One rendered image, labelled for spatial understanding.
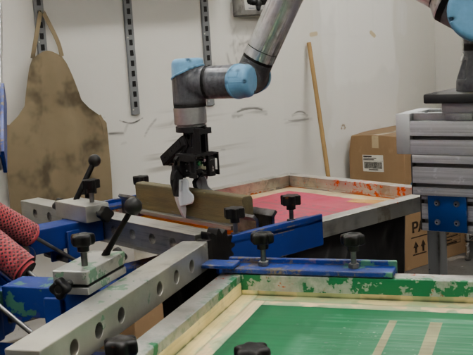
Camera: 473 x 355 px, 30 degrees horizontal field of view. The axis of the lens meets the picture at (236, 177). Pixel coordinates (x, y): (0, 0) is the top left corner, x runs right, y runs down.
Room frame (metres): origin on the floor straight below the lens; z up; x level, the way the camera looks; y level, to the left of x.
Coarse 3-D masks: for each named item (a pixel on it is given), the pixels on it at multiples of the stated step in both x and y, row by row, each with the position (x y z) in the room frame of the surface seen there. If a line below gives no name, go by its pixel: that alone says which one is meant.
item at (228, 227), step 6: (144, 210) 2.14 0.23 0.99; (156, 216) 2.10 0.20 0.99; (162, 216) 2.08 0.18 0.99; (168, 216) 2.06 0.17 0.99; (174, 216) 2.04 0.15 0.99; (180, 216) 2.03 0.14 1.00; (186, 222) 2.01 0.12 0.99; (192, 222) 1.99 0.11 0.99; (198, 222) 1.97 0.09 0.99; (204, 222) 1.96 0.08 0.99; (210, 222) 1.94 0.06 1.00; (216, 222) 1.94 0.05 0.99; (222, 228) 1.91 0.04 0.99; (228, 228) 1.89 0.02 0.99
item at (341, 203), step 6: (342, 198) 2.36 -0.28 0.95; (348, 198) 2.35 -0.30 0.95; (318, 204) 2.29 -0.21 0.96; (324, 204) 2.28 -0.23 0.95; (330, 204) 2.28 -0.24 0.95; (336, 204) 2.27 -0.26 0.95; (342, 204) 2.27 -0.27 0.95; (348, 204) 2.26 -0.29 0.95; (354, 204) 2.26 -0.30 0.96; (360, 204) 2.25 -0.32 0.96; (366, 204) 2.25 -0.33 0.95; (276, 222) 2.09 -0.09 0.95
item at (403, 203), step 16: (272, 176) 2.60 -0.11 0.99; (288, 176) 2.60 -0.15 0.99; (304, 176) 2.56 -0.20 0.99; (320, 176) 2.54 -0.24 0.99; (240, 192) 2.47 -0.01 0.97; (256, 192) 2.51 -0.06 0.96; (352, 192) 2.41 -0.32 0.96; (368, 192) 2.37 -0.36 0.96; (384, 192) 2.32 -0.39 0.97; (400, 192) 2.29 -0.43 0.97; (368, 208) 2.01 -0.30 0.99; (384, 208) 2.04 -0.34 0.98; (400, 208) 2.08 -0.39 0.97; (416, 208) 2.12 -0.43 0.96; (336, 224) 1.93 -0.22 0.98; (352, 224) 1.97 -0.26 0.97; (368, 224) 2.00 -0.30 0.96
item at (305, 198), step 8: (280, 192) 2.51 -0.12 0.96; (288, 192) 2.50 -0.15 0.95; (296, 192) 2.49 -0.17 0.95; (304, 192) 2.48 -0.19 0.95; (256, 200) 2.41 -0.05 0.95; (264, 200) 2.40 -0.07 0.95; (304, 200) 2.36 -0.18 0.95; (312, 200) 2.35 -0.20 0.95; (320, 200) 2.35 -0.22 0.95; (328, 200) 2.34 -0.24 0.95
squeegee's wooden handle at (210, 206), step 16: (144, 192) 2.15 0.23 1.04; (160, 192) 2.10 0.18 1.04; (192, 192) 2.00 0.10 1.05; (208, 192) 1.97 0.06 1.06; (224, 192) 1.95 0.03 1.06; (144, 208) 2.15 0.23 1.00; (160, 208) 2.10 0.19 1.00; (176, 208) 2.06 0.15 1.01; (192, 208) 2.01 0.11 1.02; (208, 208) 1.96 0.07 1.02
